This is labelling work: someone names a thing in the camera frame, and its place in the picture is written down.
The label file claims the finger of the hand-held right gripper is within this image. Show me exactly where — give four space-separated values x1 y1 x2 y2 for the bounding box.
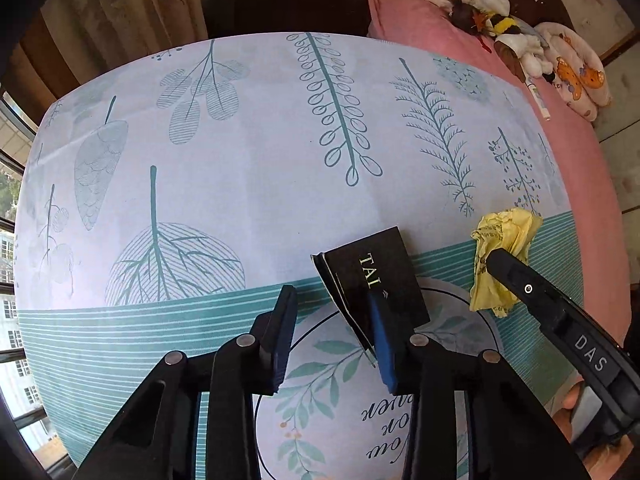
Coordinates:
487 247 576 336

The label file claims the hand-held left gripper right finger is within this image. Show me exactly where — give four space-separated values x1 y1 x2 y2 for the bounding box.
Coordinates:
366 292 591 480

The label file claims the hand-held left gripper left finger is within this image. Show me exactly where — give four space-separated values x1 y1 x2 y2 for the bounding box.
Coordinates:
75 284 299 480

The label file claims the yellow paper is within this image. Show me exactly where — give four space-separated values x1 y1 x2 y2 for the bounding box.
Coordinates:
469 208 543 317

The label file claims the black cardboard box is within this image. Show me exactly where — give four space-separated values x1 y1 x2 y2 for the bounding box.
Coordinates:
311 226 432 353

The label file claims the pink bed sheet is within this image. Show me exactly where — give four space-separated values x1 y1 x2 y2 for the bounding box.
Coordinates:
357 0 632 411

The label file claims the leaf print blue tablecloth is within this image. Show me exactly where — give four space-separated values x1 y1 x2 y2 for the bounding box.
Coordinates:
12 32 573 480

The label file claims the white marker pen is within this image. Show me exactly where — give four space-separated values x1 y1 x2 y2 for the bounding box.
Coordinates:
525 77 551 122

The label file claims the bear print blanket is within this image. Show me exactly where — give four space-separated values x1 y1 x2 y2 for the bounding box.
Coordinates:
535 22 613 122

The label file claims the brown leaf shaped toy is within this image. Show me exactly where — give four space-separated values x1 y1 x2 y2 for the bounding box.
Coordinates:
495 40 527 75

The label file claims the white fluffy plush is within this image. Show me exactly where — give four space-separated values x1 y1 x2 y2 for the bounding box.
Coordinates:
515 35 549 78

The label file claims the yellow black bee plush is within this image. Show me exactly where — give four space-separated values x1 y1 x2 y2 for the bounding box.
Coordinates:
492 16 524 37

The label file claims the brown grid window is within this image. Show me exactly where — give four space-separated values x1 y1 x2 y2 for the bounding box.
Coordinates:
0 90 71 461

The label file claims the brown furry toy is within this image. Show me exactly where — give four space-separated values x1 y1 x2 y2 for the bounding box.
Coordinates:
450 2 483 31

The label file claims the dark bedside cabinet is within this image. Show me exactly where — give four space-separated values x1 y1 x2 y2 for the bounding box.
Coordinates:
200 0 373 41

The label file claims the beige curtain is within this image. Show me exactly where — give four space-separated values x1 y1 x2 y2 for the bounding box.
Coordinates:
40 0 211 86

